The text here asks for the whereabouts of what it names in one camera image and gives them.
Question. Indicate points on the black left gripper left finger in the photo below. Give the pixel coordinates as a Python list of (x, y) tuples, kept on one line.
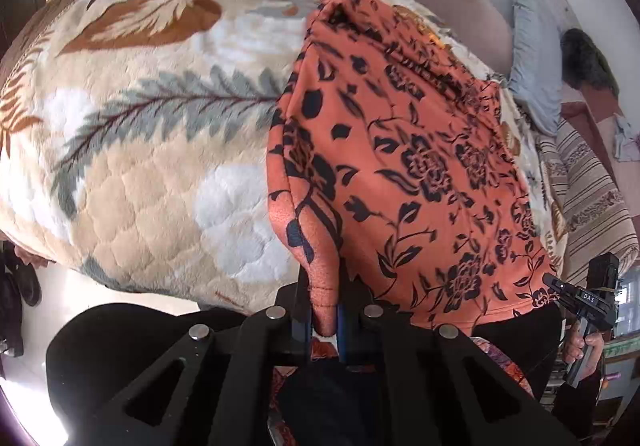
[(277, 336)]

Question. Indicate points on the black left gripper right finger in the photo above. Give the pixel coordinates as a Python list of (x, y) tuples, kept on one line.
[(371, 335)]

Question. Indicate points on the orange black floral garment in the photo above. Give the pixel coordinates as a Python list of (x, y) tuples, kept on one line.
[(388, 164)]

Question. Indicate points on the person's right hand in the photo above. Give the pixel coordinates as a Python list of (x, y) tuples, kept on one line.
[(586, 349)]

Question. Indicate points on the striped beige blanket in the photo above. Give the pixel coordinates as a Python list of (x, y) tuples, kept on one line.
[(593, 216)]

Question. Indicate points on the dark furry cushion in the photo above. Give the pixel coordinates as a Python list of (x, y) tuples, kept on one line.
[(583, 64)]

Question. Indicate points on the pale blue pillow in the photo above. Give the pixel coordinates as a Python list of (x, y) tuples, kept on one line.
[(535, 79)]

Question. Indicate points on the cream leaf-pattern fleece blanket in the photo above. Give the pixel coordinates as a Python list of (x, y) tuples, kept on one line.
[(134, 142)]

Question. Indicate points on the mauve quilted bed sheet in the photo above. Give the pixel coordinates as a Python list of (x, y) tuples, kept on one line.
[(480, 26)]

